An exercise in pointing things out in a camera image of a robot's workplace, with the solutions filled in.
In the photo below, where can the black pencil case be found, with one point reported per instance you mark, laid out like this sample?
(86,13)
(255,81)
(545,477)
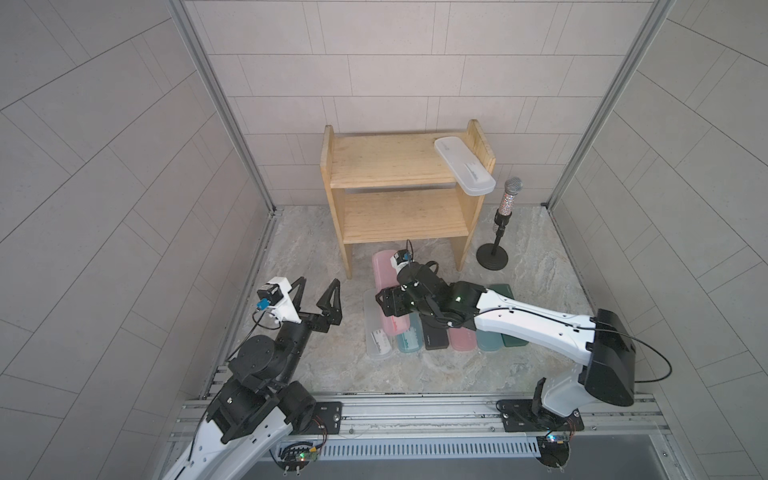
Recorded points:
(434,338)

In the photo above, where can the pink pencil case shelf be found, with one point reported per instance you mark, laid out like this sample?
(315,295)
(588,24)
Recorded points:
(462,339)
(385,276)

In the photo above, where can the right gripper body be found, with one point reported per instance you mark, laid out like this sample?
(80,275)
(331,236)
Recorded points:
(410,300)

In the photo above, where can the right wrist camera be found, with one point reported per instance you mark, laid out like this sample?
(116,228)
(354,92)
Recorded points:
(403,263)

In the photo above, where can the dark green pencil case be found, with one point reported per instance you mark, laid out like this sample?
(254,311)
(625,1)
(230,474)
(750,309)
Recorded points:
(508,341)

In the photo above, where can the frosted white pencil case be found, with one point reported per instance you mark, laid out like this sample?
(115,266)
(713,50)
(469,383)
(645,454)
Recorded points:
(469,173)

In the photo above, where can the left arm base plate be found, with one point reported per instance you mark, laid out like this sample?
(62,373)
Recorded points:
(327,417)

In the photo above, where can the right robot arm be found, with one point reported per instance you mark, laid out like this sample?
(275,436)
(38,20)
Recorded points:
(603,352)

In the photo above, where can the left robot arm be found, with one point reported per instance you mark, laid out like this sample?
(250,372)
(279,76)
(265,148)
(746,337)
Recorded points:
(261,409)

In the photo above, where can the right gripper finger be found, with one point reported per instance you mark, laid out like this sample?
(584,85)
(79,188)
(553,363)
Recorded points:
(389,307)
(388,293)

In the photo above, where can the right circuit board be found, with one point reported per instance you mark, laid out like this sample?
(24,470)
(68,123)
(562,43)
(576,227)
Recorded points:
(554,453)

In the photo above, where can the white translucent pencil case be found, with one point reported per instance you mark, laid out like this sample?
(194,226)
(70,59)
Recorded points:
(378,344)

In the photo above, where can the glitter microphone on stand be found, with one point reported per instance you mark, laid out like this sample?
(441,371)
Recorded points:
(492,256)

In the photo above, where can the pink pencil case top shelf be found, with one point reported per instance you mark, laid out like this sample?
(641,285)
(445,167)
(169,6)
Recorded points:
(385,276)

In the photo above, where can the aluminium mounting rail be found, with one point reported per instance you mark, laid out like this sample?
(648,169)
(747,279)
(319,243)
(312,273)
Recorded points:
(454,418)

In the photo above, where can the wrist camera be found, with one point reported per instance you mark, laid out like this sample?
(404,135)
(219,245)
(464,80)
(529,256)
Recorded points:
(274,299)
(403,263)

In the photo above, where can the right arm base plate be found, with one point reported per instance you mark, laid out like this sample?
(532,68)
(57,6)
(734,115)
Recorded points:
(518,416)

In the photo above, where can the blue-grey pencil case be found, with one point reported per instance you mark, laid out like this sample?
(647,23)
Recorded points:
(489,341)

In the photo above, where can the light teal pencil case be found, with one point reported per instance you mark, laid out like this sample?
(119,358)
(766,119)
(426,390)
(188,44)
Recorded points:
(411,340)

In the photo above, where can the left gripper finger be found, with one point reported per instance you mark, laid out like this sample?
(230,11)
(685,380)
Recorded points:
(330,305)
(297,292)

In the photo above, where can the wooden two-tier shelf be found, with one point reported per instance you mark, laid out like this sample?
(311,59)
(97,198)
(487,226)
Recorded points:
(393,187)

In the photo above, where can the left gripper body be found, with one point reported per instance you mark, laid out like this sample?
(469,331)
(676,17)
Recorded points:
(320,323)

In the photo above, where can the circuit board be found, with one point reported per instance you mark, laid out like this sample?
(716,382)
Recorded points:
(295,457)
(554,453)

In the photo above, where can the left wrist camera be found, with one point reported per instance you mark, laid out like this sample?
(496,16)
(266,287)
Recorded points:
(274,299)

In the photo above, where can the left circuit board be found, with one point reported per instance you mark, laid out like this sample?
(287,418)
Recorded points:
(295,457)

